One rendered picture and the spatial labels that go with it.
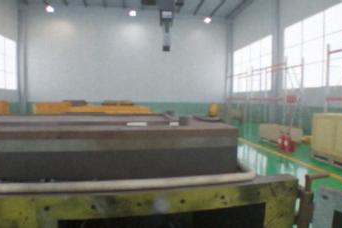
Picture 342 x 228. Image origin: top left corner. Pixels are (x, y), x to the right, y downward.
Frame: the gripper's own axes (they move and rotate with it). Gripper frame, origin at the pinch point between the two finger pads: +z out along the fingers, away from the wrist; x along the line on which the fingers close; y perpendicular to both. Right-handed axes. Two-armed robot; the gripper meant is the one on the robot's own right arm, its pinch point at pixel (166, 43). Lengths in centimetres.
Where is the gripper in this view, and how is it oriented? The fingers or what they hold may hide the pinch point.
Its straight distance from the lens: 66.2
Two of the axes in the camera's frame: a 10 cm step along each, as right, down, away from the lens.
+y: 10.0, 0.1, 0.5
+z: -0.1, 10.0, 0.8
